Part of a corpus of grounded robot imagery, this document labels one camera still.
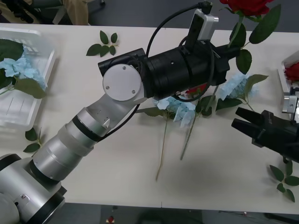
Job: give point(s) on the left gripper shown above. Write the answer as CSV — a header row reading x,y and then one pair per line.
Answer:
x,y
201,70

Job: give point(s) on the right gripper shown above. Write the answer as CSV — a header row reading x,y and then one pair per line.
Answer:
x,y
278,137

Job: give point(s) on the red rose with green stem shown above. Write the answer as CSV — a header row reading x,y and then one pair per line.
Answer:
x,y
188,140
292,72
247,4

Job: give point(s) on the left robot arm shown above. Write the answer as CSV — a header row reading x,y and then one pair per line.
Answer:
x,y
121,81

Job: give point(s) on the shallow white box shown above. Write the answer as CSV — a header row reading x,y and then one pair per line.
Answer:
x,y
281,70
30,112

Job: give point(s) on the loose green leaf twig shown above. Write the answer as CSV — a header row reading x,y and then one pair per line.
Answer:
x,y
95,50
276,173
31,135

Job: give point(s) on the person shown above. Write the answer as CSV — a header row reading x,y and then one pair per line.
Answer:
x,y
77,11

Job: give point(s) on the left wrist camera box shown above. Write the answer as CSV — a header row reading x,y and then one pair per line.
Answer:
x,y
206,23

